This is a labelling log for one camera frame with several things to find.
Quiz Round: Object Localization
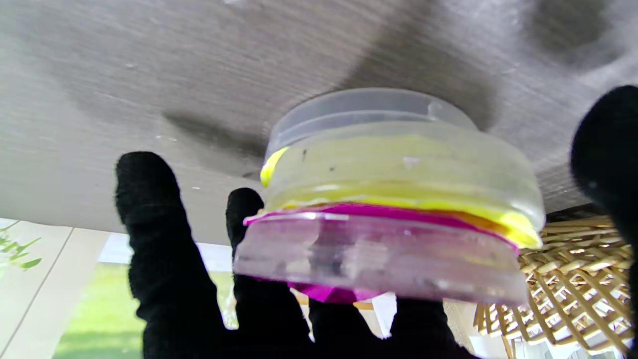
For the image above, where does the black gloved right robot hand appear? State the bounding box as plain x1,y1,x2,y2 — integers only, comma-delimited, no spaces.
115,85,638,359

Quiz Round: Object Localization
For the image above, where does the magenta culture dish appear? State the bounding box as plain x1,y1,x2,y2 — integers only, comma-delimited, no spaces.
233,202,530,306

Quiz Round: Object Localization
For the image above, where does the yellow culture dish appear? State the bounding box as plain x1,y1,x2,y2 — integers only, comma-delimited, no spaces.
259,122,546,250
265,88,479,155

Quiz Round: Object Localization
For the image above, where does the oval wicker basket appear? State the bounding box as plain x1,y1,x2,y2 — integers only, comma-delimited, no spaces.
473,214,636,356

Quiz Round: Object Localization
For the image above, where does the printed garden room backdrop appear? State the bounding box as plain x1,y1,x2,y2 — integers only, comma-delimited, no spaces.
0,217,638,359

